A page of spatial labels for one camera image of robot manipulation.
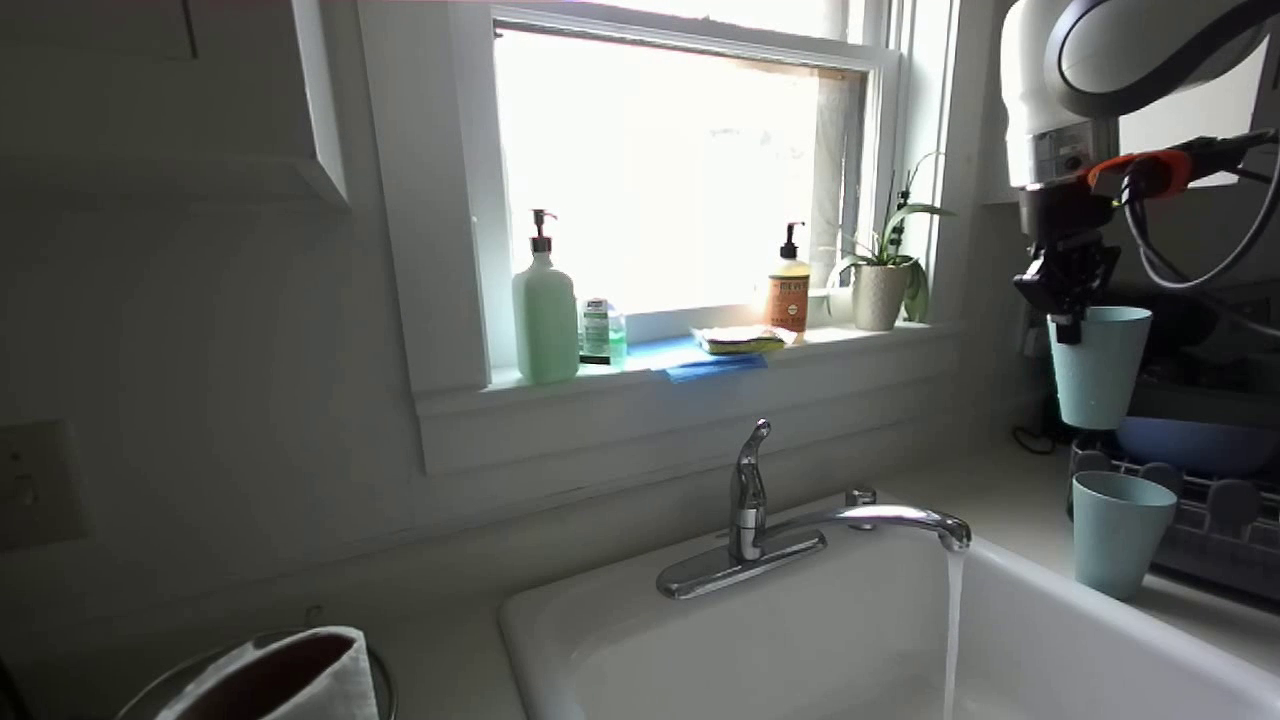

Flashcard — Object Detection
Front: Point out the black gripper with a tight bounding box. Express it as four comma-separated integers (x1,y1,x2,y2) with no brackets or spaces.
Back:
1014,177,1128,327

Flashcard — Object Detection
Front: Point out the grey-blue plastic cup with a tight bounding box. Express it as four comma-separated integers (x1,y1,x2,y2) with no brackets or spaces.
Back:
1045,300,1156,438
1068,467,1180,606

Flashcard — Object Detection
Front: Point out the chrome sink faucet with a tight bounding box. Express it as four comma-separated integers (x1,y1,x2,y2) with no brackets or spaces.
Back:
651,418,976,606

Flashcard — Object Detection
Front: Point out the white sink basin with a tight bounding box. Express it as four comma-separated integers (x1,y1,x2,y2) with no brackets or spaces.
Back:
495,513,1280,720

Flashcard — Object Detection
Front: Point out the orchid in white pot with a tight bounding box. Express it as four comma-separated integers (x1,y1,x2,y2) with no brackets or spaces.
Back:
833,156,951,336

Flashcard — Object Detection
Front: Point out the blue bowl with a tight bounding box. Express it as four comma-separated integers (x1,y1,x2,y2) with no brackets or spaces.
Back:
1114,414,1280,481

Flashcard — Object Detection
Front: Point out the orange soap pump bottle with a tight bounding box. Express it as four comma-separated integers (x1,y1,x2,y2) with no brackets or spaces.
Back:
763,218,817,336

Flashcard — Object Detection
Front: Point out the dish drying rack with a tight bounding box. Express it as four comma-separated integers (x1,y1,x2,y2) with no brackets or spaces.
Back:
1063,443,1280,606

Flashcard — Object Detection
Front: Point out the yellow sponge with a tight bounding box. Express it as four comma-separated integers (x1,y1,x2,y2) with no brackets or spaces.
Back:
691,319,794,362

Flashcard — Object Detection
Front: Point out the blue cloth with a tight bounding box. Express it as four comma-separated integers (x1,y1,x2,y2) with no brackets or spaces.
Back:
619,332,772,389

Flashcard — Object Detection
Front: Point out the small green jar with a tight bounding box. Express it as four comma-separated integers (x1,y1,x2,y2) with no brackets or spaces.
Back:
575,298,631,370

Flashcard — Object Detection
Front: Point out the green soap pump bottle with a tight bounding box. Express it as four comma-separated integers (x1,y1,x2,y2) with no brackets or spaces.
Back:
514,206,586,391

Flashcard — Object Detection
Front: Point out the white window frame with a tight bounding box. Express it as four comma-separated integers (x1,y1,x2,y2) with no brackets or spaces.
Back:
352,0,1004,485

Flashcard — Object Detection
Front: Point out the white upper wall cabinet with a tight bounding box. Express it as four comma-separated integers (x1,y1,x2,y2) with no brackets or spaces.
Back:
0,0,352,213

